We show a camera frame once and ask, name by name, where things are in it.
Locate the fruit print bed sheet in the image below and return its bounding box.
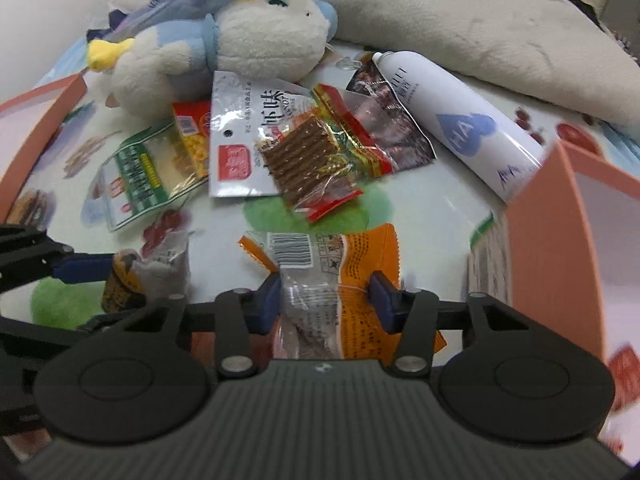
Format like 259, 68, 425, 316
0, 39, 640, 461

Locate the orange snack packet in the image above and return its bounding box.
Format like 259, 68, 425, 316
236, 222, 447, 361

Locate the grey duvet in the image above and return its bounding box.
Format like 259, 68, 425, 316
330, 0, 639, 128

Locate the pink storage box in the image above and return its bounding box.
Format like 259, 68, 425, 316
466, 138, 640, 456

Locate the dark brown foil snack bag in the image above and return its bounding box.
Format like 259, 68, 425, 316
345, 58, 436, 172

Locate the red-striped brown stick snack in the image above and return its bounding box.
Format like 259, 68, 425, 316
259, 84, 393, 223

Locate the green white snack packet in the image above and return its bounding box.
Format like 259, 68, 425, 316
98, 122, 205, 232

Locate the small yellow black packet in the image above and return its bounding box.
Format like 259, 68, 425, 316
101, 231, 191, 313

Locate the pink box lid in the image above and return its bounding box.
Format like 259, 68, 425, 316
0, 74, 87, 221

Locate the white blue plush toy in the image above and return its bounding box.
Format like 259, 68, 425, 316
87, 0, 337, 120

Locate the white spray bottle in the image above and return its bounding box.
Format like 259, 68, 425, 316
372, 51, 544, 202

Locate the yellow red snack packet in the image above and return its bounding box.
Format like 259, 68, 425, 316
172, 101, 210, 178

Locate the silver shrimp snack bag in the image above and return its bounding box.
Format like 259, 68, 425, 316
208, 70, 314, 198

